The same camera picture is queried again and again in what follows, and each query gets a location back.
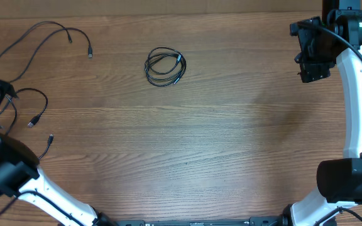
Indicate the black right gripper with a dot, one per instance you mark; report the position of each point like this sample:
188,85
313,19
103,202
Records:
313,70

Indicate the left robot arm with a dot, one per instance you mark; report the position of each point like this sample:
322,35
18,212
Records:
22,178

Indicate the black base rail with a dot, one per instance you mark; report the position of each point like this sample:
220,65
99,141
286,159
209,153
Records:
196,223

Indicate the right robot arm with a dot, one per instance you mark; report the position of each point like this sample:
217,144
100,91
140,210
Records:
339,181

